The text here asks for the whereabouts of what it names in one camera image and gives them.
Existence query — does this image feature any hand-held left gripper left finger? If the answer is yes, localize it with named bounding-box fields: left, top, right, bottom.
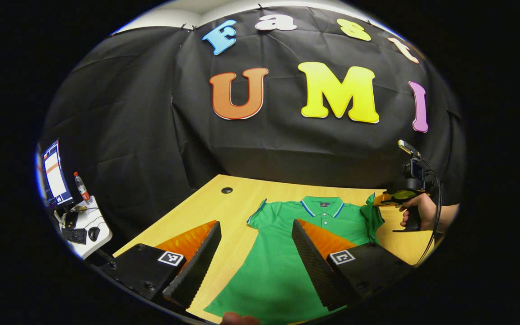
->
left=100, top=220, right=223, bottom=312

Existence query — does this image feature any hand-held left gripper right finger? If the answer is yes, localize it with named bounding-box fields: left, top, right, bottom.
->
left=291, top=219, right=414, bottom=312

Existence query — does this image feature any green T-shirt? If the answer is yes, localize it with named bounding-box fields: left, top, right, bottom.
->
left=204, top=194, right=385, bottom=325

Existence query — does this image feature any white side desk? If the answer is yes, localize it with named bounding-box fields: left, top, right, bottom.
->
left=52, top=195, right=113, bottom=260

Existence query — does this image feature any black keyboard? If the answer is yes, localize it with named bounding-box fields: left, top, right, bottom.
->
left=61, top=227, right=88, bottom=245

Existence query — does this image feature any plastic bottle with red cap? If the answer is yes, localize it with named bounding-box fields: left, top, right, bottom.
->
left=73, top=172, right=92, bottom=204

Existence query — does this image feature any computer monitor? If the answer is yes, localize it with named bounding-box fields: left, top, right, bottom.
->
left=39, top=139, right=74, bottom=209

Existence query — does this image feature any black cable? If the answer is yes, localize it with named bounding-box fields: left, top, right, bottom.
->
left=415, top=158, right=444, bottom=267

